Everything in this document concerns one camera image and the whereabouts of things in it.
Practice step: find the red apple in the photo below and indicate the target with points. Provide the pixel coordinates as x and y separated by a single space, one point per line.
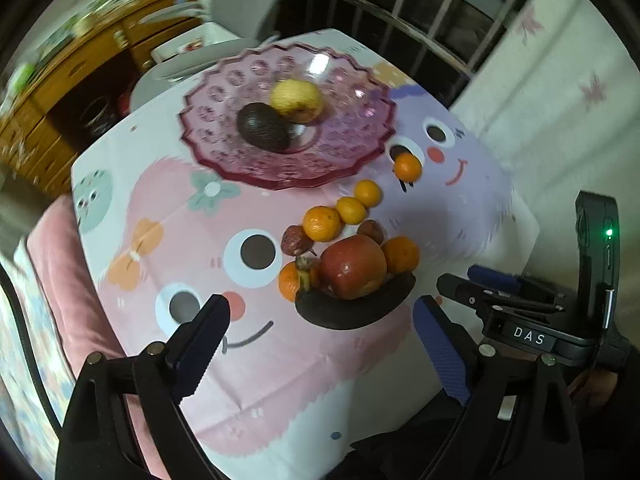
352 267

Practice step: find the dark avocado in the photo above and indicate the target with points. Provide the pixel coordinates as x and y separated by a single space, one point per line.
262 127

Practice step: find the shrivelled brown fruit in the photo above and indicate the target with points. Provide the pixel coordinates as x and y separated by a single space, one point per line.
371 230

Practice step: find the pink scalloped plastic plate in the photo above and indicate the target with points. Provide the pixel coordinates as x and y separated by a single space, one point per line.
345 135

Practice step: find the pink blanket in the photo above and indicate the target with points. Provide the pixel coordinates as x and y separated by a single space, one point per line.
65 270

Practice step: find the yellow apple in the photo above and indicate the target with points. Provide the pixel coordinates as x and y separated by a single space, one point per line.
295 100

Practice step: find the metal window grille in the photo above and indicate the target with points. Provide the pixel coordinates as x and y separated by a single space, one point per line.
400 20

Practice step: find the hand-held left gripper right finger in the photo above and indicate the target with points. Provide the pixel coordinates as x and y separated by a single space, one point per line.
442 345

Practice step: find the dark cloth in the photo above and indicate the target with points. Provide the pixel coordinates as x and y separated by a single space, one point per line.
400 440

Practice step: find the small orange tangerine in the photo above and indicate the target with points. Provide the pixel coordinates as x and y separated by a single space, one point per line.
407 166
368 192
351 210

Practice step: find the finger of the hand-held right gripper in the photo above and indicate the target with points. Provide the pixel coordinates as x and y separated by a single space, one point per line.
492 276
470 295

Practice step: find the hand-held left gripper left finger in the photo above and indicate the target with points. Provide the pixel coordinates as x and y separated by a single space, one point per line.
200 342

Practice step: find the printed cartoon tablecloth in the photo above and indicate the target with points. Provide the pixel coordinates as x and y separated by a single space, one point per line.
200 240

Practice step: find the blackened banana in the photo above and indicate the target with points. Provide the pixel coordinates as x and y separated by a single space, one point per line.
350 310

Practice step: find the shrivelled reddish fruit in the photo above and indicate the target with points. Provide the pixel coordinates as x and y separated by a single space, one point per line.
296 240

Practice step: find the wooden cabinet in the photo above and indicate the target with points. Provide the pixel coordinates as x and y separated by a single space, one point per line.
65 75

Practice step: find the large orange tangerine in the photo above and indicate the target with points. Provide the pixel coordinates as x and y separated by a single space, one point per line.
401 254
322 222
287 284

